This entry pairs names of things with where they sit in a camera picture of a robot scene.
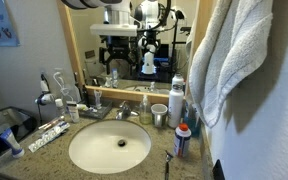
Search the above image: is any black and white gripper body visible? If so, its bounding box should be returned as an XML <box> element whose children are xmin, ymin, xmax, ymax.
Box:
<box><xmin>89</xmin><ymin>23</ymin><xmax>139</xmax><ymax>64</ymax></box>

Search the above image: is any clear soap pump bottle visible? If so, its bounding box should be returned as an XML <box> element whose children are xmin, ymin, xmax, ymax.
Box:
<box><xmin>139</xmin><ymin>94</ymin><xmax>152</xmax><ymax>126</ymax></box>

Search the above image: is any small clear bottle white cap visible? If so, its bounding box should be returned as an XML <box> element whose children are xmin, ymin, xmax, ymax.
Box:
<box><xmin>54</xmin><ymin>98</ymin><xmax>67</xmax><ymax>118</ymax></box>

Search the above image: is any blue mouthwash bottle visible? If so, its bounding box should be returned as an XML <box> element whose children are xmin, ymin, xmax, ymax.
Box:
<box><xmin>183</xmin><ymin>99</ymin><xmax>203</xmax><ymax>138</ymax></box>

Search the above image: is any wooden framed mirror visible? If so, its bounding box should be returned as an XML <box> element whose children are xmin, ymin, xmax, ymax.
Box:
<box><xmin>56</xmin><ymin>0</ymin><xmax>215</xmax><ymax>107</ymax></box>

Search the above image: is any clear plastic holder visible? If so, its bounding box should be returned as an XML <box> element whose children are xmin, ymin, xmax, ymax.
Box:
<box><xmin>93</xmin><ymin>89</ymin><xmax>104</xmax><ymax>110</ymax></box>

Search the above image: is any chrome sink faucet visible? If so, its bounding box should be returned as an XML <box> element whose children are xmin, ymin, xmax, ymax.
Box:
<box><xmin>114</xmin><ymin>100</ymin><xmax>140</xmax><ymax>121</ymax></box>

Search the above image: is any small white tube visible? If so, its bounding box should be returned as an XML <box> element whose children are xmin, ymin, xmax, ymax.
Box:
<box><xmin>76</xmin><ymin>103</ymin><xmax>90</xmax><ymax>112</ymax></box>

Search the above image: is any white ceramic mug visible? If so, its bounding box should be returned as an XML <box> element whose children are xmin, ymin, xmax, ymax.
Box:
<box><xmin>150</xmin><ymin>103</ymin><xmax>169</xmax><ymax>128</ymax></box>

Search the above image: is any white cream tube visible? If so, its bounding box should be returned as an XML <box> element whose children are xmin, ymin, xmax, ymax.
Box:
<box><xmin>66</xmin><ymin>100</ymin><xmax>81</xmax><ymax>124</ymax></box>

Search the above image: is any white plugged-in charger device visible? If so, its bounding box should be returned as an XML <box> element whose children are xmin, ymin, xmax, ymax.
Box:
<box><xmin>34</xmin><ymin>71</ymin><xmax>56</xmax><ymax>126</ymax></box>

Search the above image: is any red and white toothpaste tube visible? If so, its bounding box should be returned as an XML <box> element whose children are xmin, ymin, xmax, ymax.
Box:
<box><xmin>37</xmin><ymin>115</ymin><xmax>66</xmax><ymax>131</ymax></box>

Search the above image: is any white oval sink basin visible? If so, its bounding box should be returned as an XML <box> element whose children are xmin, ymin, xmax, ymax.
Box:
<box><xmin>68</xmin><ymin>119</ymin><xmax>152</xmax><ymax>175</ymax></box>

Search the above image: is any white hanging towel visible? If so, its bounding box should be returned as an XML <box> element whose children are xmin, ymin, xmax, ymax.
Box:
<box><xmin>187</xmin><ymin>0</ymin><xmax>274</xmax><ymax>129</ymax></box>

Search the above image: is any shaving cream can red cap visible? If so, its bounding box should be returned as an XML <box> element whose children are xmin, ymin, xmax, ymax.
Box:
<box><xmin>173</xmin><ymin>123</ymin><xmax>192</xmax><ymax>159</ymax></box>

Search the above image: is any black shaving razor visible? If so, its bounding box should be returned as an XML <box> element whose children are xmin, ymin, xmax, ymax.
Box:
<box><xmin>163</xmin><ymin>149</ymin><xmax>174</xmax><ymax>180</ymax></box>

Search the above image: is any blue and white tube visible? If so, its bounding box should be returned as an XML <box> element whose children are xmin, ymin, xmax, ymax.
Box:
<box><xmin>0</xmin><ymin>128</ymin><xmax>26</xmax><ymax>159</ymax></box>

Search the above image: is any black flat object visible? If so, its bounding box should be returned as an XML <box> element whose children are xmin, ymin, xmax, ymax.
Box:
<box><xmin>212</xmin><ymin>159</ymin><xmax>226</xmax><ymax>180</ymax></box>

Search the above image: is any white looped cable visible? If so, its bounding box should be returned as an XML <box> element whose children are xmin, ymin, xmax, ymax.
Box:
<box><xmin>52</xmin><ymin>71</ymin><xmax>82</xmax><ymax>103</ymax></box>

